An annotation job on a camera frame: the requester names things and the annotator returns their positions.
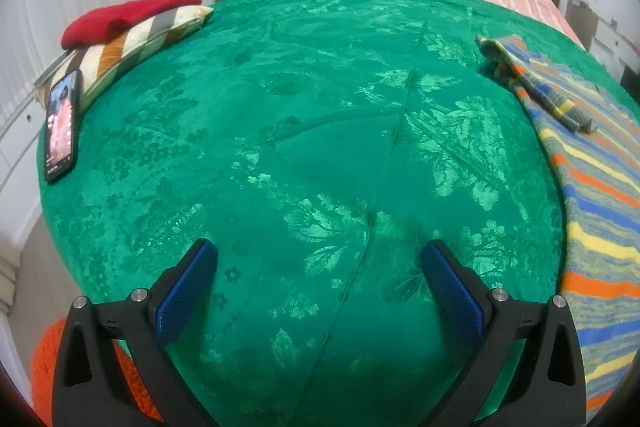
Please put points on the green floral blanket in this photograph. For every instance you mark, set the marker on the green floral blanket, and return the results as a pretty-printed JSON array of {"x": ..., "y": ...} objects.
[{"x": 300, "y": 132}]

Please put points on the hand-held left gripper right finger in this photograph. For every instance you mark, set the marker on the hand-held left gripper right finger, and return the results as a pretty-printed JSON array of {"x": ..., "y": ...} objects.
[{"x": 452, "y": 292}]

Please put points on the red knitted cloth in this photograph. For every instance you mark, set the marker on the red knitted cloth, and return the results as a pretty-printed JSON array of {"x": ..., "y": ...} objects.
[{"x": 120, "y": 17}]

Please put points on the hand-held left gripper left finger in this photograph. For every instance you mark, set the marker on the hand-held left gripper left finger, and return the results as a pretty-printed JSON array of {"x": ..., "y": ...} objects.
[{"x": 186, "y": 294}]

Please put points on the striped knitted sweater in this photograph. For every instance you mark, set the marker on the striped knitted sweater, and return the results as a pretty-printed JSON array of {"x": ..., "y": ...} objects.
[{"x": 595, "y": 187}]

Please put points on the black smartphone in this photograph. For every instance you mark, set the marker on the black smartphone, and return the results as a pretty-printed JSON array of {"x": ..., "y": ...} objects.
[{"x": 62, "y": 124}]

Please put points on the orange knitted cushion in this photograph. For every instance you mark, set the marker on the orange knitted cushion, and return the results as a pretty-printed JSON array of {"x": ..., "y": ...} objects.
[{"x": 47, "y": 367}]

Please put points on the diagonal striped pillow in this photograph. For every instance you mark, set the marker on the diagonal striped pillow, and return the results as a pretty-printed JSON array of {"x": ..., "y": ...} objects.
[{"x": 125, "y": 49}]

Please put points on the white cabinet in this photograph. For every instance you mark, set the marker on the white cabinet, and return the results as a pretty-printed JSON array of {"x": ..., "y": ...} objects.
[{"x": 17, "y": 147}]

